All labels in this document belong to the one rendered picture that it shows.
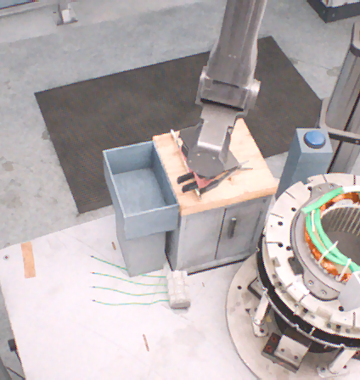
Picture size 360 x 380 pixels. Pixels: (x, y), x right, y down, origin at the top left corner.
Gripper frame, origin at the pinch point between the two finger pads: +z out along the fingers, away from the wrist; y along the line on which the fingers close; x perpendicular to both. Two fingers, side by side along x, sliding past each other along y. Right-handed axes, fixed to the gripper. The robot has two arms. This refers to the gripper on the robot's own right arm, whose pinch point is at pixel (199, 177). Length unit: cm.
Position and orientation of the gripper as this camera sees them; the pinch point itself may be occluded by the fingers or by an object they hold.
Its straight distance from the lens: 104.8
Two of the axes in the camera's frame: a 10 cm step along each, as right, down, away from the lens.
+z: -1.5, 5.5, 8.2
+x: 8.7, -3.3, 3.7
